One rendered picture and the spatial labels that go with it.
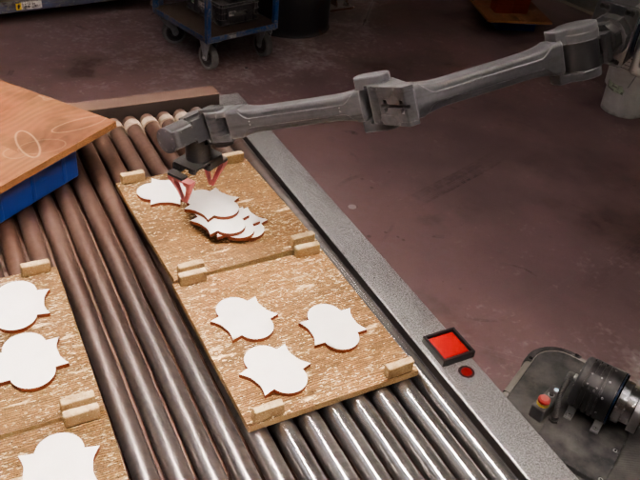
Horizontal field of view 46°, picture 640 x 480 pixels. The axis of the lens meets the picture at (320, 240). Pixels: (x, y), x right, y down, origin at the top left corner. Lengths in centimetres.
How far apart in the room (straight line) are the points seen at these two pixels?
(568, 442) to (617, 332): 96
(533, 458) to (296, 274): 61
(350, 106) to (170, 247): 52
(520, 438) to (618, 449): 102
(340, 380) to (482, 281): 192
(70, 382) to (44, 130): 75
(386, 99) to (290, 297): 45
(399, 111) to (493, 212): 235
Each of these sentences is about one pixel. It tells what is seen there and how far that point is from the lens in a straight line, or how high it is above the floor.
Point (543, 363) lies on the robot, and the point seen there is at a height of 24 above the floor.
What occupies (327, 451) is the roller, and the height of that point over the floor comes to 92.
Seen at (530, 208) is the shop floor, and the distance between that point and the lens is 384.
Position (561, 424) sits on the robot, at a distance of 242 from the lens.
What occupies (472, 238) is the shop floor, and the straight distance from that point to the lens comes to 351.
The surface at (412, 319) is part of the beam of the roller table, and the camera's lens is 159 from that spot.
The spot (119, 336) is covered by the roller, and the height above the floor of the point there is 92.
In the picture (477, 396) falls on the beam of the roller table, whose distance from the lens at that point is 147.
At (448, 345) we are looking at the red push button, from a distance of 154.
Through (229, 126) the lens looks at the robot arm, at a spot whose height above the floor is 120.
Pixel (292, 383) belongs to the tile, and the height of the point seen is 95.
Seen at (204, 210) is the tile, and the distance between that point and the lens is 174.
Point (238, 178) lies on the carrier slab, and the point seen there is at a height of 94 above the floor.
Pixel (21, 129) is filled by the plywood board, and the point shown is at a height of 104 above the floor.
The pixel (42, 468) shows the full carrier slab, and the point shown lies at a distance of 130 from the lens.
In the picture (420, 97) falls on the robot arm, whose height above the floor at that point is 138.
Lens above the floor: 196
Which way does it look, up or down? 36 degrees down
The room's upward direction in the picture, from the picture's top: 6 degrees clockwise
